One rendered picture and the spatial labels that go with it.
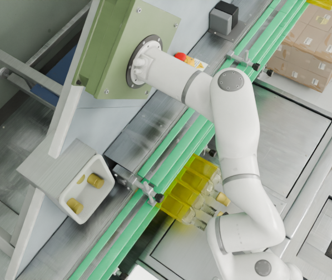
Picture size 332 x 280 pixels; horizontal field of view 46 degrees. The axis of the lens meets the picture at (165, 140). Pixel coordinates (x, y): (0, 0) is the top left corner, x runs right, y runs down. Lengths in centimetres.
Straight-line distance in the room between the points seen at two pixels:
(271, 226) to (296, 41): 432
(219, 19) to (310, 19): 390
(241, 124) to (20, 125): 124
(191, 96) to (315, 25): 440
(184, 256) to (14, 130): 94
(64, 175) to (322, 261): 94
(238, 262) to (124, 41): 58
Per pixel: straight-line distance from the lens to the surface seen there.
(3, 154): 184
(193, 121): 136
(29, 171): 116
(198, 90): 97
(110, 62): 96
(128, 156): 129
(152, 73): 102
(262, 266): 96
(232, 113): 84
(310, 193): 157
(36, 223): 126
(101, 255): 132
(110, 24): 98
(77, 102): 109
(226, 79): 89
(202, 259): 145
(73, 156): 113
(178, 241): 147
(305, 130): 172
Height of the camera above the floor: 136
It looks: 21 degrees down
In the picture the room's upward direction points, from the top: 120 degrees clockwise
